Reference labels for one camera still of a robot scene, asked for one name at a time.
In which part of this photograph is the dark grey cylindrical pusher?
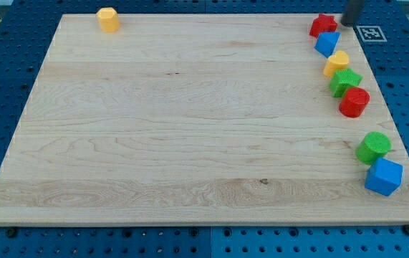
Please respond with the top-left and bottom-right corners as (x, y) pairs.
(340, 0), (365, 27)

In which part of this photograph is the wooden board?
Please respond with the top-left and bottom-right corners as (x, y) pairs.
(0, 14), (409, 227)

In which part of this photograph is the blue cube block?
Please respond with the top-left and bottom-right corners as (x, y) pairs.
(365, 158), (403, 196)

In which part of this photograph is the green star block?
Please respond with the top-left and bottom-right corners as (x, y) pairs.
(329, 68), (362, 97)

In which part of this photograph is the red star block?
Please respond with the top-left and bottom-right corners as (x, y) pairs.
(309, 14), (337, 38)

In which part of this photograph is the white fiducial marker tag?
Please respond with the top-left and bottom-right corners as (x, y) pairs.
(356, 25), (387, 42)

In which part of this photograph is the blue triangle block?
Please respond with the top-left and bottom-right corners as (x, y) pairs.
(314, 32), (340, 58)

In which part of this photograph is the yellow hexagon block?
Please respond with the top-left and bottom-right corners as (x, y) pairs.
(96, 7), (120, 33)

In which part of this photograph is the yellow heart block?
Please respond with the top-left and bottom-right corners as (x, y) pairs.
(322, 50), (350, 77)

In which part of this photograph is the green cylinder block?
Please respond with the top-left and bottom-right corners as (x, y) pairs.
(355, 131), (392, 165)

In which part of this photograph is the red cylinder block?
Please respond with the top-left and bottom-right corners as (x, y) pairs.
(339, 87), (370, 118)

